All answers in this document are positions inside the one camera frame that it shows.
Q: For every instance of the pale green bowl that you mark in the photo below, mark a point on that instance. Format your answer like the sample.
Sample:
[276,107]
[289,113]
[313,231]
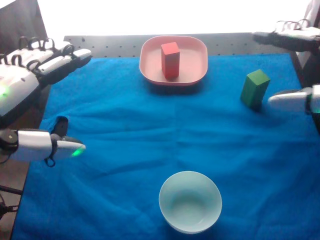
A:
[190,205]

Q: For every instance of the grey background post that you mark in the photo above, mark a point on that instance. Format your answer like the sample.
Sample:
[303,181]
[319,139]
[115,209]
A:
[313,12]

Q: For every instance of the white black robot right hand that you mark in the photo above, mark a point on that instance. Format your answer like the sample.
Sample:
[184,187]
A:
[295,37]

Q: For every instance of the blue cloth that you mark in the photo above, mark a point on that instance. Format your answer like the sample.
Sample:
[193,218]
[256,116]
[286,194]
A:
[100,187]

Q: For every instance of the pink square plate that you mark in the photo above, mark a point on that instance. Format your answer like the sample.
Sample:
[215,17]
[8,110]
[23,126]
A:
[192,65]

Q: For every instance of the black rod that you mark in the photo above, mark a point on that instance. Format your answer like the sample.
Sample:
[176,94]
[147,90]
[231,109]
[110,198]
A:
[11,190]

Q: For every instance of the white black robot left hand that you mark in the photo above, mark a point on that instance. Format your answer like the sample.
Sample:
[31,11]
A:
[15,82]

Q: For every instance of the red rectangular block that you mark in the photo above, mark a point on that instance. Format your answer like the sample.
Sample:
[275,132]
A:
[171,62]

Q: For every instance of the green rectangular block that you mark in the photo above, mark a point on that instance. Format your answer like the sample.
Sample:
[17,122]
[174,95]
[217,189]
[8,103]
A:
[252,92]

